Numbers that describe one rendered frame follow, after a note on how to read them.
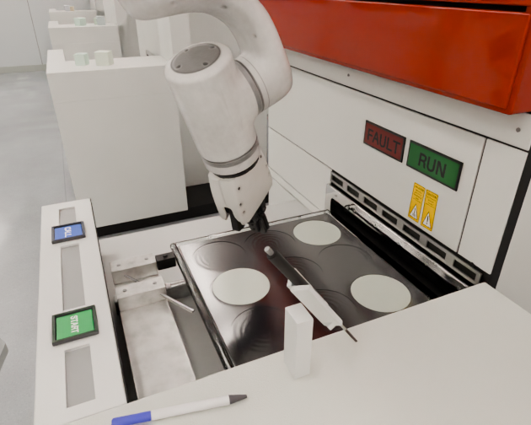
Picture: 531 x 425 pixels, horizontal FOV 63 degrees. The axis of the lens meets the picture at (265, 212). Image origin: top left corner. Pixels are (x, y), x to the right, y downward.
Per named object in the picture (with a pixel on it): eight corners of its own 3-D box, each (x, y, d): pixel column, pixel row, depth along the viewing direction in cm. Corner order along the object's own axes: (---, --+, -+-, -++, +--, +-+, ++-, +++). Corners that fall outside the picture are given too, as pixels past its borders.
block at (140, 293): (163, 287, 77) (161, 274, 76) (167, 299, 74) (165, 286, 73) (116, 299, 74) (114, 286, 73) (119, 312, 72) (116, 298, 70)
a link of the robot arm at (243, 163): (219, 115, 64) (225, 131, 66) (187, 156, 60) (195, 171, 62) (268, 124, 60) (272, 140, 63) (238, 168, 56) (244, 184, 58)
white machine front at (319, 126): (275, 172, 139) (276, 39, 119) (476, 346, 73) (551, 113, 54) (266, 174, 137) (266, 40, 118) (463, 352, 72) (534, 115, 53)
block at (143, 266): (154, 264, 84) (152, 251, 82) (158, 274, 81) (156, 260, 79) (111, 274, 81) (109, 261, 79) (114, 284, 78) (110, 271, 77)
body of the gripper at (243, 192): (227, 125, 66) (246, 175, 74) (191, 172, 61) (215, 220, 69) (270, 133, 62) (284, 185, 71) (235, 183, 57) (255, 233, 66)
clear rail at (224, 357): (176, 246, 87) (175, 240, 87) (243, 388, 57) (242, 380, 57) (169, 248, 87) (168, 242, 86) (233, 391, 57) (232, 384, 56)
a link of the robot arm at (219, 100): (240, 110, 64) (188, 143, 61) (212, 26, 54) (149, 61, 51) (273, 135, 58) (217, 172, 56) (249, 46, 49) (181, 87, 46)
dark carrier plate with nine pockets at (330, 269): (327, 215, 98) (327, 212, 98) (436, 307, 71) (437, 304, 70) (179, 248, 86) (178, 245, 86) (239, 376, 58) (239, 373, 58)
